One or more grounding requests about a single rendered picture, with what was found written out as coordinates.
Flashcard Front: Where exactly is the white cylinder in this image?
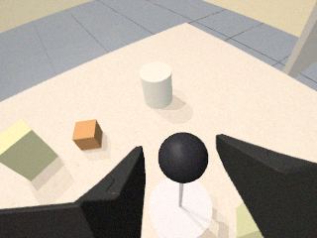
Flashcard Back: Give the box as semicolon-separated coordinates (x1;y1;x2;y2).
139;62;172;109

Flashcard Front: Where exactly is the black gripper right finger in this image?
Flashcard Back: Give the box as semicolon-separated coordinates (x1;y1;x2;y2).
215;134;317;238

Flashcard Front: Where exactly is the pale yellow rectangular block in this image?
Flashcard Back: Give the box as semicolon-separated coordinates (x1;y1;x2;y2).
236;202;264;238
0;119;59;181

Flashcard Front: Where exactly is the orange cube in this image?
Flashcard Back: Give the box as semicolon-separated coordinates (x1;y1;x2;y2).
72;119;103;151

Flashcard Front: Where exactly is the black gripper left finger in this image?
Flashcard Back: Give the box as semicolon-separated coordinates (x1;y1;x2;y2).
0;146;146;238

